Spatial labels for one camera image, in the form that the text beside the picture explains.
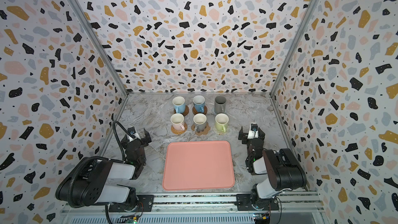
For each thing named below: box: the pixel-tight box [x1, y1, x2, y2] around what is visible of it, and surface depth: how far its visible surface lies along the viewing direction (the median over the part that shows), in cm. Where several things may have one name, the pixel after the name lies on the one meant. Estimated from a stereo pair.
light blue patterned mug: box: [192, 94, 206, 114], surface depth 105 cm
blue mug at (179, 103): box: [172, 95, 186, 114], surface depth 105 cm
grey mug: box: [214, 95, 227, 114], surface depth 105 cm
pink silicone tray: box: [162, 140, 236, 191], surface depth 90 cm
